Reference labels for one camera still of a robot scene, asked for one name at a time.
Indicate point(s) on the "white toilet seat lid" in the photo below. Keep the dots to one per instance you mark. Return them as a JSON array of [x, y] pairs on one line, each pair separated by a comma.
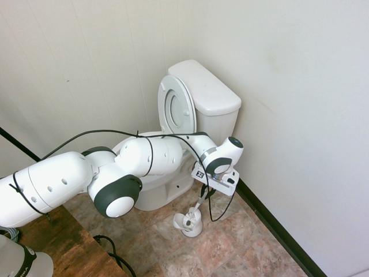
[[165, 101]]

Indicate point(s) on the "white toilet brush holder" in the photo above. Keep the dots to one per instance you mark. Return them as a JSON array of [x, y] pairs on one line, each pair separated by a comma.
[[193, 229]]

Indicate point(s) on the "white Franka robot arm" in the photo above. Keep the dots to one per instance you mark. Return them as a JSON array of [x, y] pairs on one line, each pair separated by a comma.
[[57, 179]]

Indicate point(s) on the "white toilet bowl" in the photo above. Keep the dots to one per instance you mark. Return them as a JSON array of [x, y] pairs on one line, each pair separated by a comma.
[[164, 193]]

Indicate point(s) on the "white toilet brush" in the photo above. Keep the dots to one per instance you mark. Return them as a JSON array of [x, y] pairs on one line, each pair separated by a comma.
[[196, 208]]

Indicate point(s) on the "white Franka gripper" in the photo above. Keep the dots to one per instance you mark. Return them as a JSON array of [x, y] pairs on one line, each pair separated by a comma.
[[222, 186]]

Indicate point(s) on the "white toilet tank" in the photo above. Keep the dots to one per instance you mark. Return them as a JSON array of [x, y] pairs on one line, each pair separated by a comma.
[[219, 124]]

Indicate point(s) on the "white toilet tank cover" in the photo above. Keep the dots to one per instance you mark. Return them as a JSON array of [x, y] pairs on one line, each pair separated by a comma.
[[204, 86]]

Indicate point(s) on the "dark wooden table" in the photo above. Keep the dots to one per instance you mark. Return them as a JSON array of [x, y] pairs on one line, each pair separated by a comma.
[[72, 248]]

